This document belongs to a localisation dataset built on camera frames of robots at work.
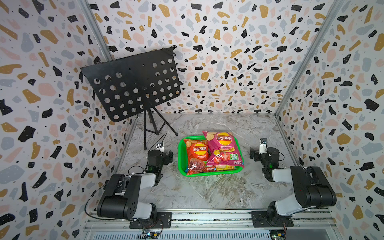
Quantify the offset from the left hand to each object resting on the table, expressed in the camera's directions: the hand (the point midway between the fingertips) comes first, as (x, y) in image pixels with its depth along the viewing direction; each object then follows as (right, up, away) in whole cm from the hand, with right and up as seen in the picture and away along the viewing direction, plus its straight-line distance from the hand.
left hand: (163, 150), depth 93 cm
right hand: (+61, +2, +2) cm, 61 cm away
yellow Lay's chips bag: (+37, -9, -6) cm, 39 cm away
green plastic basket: (+12, -3, -5) cm, 13 cm away
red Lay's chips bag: (+22, 0, -10) cm, 24 cm away
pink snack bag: (+36, +2, -11) cm, 37 cm away
